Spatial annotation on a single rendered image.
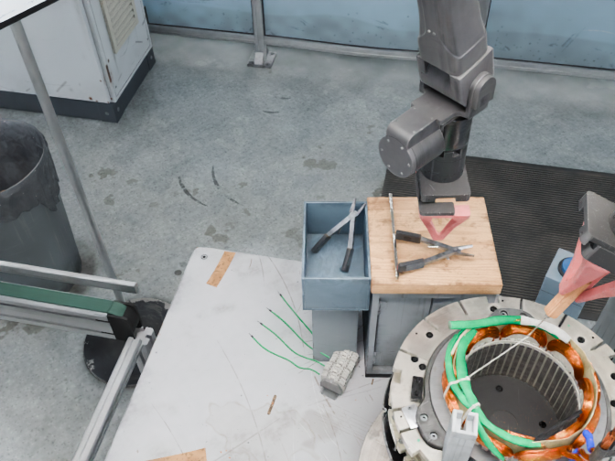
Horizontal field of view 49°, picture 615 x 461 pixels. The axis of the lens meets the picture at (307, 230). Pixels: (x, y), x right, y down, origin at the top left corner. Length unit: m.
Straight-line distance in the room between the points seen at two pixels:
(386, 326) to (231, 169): 1.75
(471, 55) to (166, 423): 0.82
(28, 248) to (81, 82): 1.01
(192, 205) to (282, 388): 1.52
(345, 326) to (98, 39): 2.00
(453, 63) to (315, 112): 2.31
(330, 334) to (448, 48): 0.62
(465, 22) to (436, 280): 0.44
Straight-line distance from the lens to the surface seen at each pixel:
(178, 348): 1.34
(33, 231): 2.25
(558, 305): 0.74
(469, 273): 1.07
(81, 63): 3.00
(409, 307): 1.11
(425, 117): 0.82
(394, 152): 0.82
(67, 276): 1.50
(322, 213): 1.17
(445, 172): 0.90
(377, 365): 1.26
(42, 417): 2.28
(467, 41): 0.77
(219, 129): 3.01
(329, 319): 1.17
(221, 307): 1.38
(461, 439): 0.81
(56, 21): 2.94
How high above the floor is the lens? 1.89
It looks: 48 degrees down
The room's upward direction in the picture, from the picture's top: 2 degrees counter-clockwise
